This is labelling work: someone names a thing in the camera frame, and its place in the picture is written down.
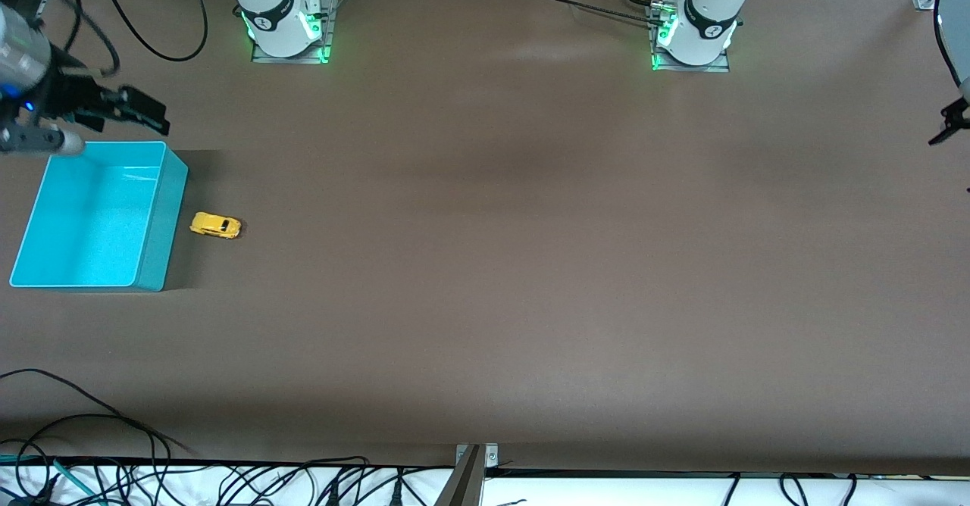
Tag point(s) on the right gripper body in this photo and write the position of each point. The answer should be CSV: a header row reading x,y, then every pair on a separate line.
x,y
67,95

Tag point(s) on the yellow beetle toy car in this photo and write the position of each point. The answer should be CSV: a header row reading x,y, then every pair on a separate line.
x,y
214,225

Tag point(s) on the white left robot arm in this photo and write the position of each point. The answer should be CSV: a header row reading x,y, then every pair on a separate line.
x,y
705,21

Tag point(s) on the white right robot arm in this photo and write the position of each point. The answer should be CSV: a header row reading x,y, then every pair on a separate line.
x,y
273,14

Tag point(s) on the turquoise plastic bin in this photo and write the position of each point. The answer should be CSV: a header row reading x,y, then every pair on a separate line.
x,y
87,222

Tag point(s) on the brown table cover sheet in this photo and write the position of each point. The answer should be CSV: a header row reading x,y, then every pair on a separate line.
x,y
485,263

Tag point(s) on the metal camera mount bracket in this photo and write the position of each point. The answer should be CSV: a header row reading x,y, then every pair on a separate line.
x,y
491,457

